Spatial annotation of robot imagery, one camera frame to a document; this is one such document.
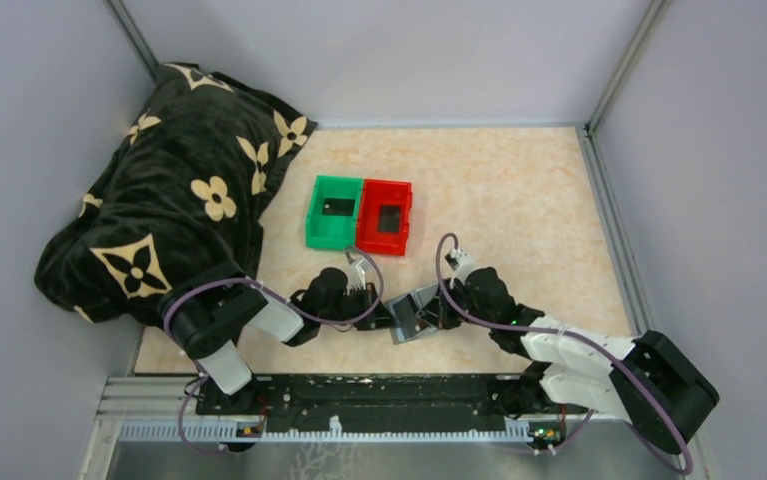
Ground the black floral plush blanket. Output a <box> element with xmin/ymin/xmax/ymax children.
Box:
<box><xmin>34</xmin><ymin>63</ymin><xmax>317</xmax><ymax>327</ymax></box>

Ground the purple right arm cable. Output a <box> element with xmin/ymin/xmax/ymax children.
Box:
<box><xmin>435</xmin><ymin>232</ymin><xmax>696</xmax><ymax>477</ymax></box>

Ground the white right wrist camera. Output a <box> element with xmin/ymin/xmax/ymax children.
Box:
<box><xmin>445</xmin><ymin>248</ymin><xmax>475</xmax><ymax>285</ymax></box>

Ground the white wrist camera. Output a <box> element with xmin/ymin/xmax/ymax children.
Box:
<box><xmin>345</xmin><ymin>253</ymin><xmax>371</xmax><ymax>291</ymax></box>
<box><xmin>445</xmin><ymin>248</ymin><xmax>475</xmax><ymax>285</ymax></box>

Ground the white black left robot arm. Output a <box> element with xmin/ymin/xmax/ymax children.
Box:
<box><xmin>158</xmin><ymin>260</ymin><xmax>394</xmax><ymax>414</ymax></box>

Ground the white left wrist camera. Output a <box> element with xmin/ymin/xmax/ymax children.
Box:
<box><xmin>345</xmin><ymin>253</ymin><xmax>371</xmax><ymax>291</ymax></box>

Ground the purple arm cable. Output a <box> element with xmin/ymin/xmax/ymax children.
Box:
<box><xmin>162</xmin><ymin>246</ymin><xmax>386</xmax><ymax>458</ymax></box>
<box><xmin>435</xmin><ymin>232</ymin><xmax>696</xmax><ymax>477</ymax></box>

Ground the grey leather card holder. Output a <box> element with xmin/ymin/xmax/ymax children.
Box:
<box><xmin>384</xmin><ymin>284</ymin><xmax>440</xmax><ymax>345</ymax></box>

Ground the green plastic bin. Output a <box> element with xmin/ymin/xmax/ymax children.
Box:
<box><xmin>305</xmin><ymin>175</ymin><xmax>364</xmax><ymax>251</ymax></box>

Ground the slotted grey cable duct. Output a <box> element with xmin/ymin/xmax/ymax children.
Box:
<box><xmin>118</xmin><ymin>417</ymin><xmax>559</xmax><ymax>444</ymax></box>

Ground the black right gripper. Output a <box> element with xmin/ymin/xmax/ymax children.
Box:
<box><xmin>416</xmin><ymin>277</ymin><xmax>495</xmax><ymax>331</ymax></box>

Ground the grey credit card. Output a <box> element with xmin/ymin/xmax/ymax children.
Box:
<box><xmin>322</xmin><ymin>198</ymin><xmax>356</xmax><ymax>217</ymax></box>

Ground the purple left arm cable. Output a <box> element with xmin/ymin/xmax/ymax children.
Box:
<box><xmin>162</xmin><ymin>246</ymin><xmax>386</xmax><ymax>458</ymax></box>

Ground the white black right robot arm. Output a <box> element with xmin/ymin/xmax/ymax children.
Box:
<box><xmin>417</xmin><ymin>267</ymin><xmax>720</xmax><ymax>454</ymax></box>

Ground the red plastic bin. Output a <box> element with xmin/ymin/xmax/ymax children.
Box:
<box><xmin>355</xmin><ymin>178</ymin><xmax>413</xmax><ymax>256</ymax></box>

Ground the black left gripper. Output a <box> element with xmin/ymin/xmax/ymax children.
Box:
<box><xmin>319</xmin><ymin>280</ymin><xmax>401</xmax><ymax>329</ymax></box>

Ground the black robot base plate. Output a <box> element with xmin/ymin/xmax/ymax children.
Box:
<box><xmin>184</xmin><ymin>374</ymin><xmax>585</xmax><ymax>434</ymax></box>

